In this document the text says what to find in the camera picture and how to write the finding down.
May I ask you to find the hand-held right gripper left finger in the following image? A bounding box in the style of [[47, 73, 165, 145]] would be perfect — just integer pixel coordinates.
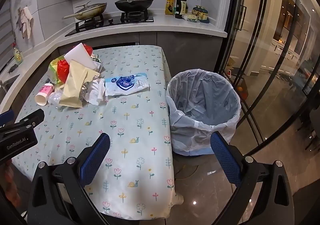
[[26, 132, 118, 225]]

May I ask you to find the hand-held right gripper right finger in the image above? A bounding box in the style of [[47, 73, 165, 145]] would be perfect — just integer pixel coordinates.
[[210, 131, 297, 225]]

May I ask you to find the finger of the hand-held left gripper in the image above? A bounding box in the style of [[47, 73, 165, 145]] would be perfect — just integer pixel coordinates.
[[0, 109, 45, 133], [0, 110, 15, 127]]

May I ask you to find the pink white paper cup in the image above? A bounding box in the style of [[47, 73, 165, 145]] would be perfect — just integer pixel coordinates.
[[34, 83, 55, 107]]

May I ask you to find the trash bin with clear liner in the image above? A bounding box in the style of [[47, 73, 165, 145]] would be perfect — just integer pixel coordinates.
[[165, 68, 242, 157]]

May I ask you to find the green printed packet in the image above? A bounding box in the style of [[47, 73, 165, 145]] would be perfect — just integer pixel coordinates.
[[90, 52, 103, 70]]

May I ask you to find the person's left forearm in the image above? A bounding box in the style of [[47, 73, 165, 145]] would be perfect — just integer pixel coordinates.
[[0, 160, 15, 205]]

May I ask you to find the clear plastic wrapper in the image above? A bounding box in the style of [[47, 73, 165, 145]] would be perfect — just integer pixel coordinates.
[[47, 90, 63, 105]]

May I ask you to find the kitchen sink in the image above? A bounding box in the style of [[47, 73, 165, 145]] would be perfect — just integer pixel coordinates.
[[0, 75, 20, 98]]

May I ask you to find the floral tablecloth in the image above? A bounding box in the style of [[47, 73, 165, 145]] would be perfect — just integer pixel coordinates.
[[11, 45, 184, 220]]

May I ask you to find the beige paper bag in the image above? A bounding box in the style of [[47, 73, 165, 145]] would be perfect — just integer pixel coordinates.
[[59, 61, 100, 108]]

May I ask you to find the yellow green plastic bag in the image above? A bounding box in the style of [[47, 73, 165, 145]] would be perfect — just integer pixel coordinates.
[[49, 55, 66, 88]]

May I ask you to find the red plastic bag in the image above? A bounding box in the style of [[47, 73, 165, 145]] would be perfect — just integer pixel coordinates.
[[57, 44, 93, 83]]

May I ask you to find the green dish soap bottle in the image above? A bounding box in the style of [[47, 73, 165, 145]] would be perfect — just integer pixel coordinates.
[[12, 43, 23, 63]]

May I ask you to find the crumpled white tissue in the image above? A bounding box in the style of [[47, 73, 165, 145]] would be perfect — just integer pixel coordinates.
[[84, 78, 108, 105]]

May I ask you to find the blue white plastic packet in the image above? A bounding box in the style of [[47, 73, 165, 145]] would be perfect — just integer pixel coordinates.
[[104, 71, 150, 97]]

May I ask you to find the hanging pink white cloth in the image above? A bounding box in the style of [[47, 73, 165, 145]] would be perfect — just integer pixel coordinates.
[[16, 6, 34, 39]]

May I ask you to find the grey kitchen cabinet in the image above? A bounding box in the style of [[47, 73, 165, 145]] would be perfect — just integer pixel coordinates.
[[57, 31, 227, 72]]

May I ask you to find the frying pan with glass lid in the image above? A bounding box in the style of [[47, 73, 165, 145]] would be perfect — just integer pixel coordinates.
[[62, 1, 108, 21]]

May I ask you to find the glass sliding door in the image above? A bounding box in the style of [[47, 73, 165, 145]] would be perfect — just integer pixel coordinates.
[[220, 0, 320, 165]]

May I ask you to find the black gas stove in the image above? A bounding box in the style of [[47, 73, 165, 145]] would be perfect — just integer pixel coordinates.
[[64, 12, 155, 37]]

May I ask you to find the white kitchen countertop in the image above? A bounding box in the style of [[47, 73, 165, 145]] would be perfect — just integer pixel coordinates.
[[0, 12, 228, 105]]

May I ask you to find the clear plastic food bag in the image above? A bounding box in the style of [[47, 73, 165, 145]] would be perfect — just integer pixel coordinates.
[[182, 13, 199, 22]]

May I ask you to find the seasoning jar set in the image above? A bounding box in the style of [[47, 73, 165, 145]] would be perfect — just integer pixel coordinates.
[[192, 5, 209, 23]]

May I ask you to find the black wok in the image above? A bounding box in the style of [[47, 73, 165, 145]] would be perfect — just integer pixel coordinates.
[[114, 0, 154, 12]]

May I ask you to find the black door handle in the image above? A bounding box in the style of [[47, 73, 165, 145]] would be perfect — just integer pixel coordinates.
[[235, 5, 247, 31]]

